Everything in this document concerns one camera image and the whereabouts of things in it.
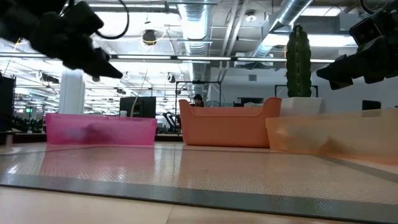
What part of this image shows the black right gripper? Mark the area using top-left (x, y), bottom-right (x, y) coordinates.
top-left (315, 29), bottom-right (398, 91)

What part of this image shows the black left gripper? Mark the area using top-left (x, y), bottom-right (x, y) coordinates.
top-left (29, 1), bottom-right (124, 80)

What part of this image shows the long ceiling light strip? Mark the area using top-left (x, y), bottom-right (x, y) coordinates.
top-left (0, 53), bottom-right (335, 65)

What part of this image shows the small black monitor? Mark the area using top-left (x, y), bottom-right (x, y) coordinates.
top-left (362, 100), bottom-right (382, 111)

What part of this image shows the white pillar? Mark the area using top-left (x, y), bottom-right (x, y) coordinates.
top-left (58, 70), bottom-right (85, 115)

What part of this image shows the green cactus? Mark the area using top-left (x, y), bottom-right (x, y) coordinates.
top-left (285, 24), bottom-right (313, 98)

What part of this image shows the black hanging speaker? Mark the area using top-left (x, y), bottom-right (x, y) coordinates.
top-left (142, 29), bottom-right (158, 47)

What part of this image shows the translucent orange plastic bin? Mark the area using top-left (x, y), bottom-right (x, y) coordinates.
top-left (265, 108), bottom-right (398, 166)

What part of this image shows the translucent pink plastic bin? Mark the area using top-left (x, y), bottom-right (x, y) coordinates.
top-left (45, 113), bottom-right (159, 146)

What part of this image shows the person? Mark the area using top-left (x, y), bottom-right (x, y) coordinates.
top-left (192, 93), bottom-right (205, 108)

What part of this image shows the opaque orange plastic bin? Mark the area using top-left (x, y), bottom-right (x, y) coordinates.
top-left (178, 96), bottom-right (283, 149)

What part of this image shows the beige mat with dark border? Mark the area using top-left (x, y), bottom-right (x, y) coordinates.
top-left (0, 144), bottom-right (398, 224)

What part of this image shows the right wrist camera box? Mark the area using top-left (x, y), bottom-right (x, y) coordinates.
top-left (348, 17), bottom-right (383, 47)

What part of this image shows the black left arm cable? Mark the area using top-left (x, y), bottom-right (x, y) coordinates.
top-left (94, 0), bottom-right (131, 40)

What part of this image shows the silver spiral duct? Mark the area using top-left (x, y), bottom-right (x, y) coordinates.
top-left (251, 0), bottom-right (313, 58)
top-left (178, 0), bottom-right (213, 94)

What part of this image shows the black rack frame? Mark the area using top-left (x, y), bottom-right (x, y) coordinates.
top-left (175, 80), bottom-right (222, 106)

